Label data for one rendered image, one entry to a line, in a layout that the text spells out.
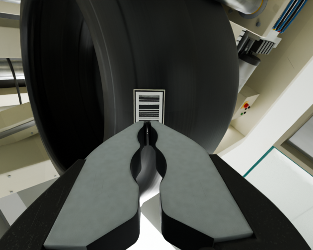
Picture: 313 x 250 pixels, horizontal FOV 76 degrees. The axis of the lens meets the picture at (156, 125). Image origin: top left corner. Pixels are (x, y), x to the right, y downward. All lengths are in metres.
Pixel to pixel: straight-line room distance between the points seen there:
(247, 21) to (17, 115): 0.85
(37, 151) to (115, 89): 0.72
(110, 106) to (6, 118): 0.71
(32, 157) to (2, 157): 0.09
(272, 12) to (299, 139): 0.53
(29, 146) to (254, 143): 2.70
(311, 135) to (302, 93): 1.95
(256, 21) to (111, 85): 0.37
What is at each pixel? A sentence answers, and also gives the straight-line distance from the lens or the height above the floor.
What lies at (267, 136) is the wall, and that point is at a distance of 3.02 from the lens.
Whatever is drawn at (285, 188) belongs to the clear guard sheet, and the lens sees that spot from 0.98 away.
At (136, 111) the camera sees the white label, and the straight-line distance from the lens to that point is 0.26.
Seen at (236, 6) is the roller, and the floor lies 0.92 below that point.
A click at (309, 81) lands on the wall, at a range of 2.82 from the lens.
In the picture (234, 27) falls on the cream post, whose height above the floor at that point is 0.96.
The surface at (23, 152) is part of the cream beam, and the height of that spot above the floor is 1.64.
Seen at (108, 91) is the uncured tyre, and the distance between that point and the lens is 0.29.
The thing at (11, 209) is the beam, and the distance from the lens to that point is 2.90.
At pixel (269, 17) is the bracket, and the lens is 0.53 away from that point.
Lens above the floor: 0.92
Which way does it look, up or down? 35 degrees up
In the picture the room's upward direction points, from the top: 156 degrees counter-clockwise
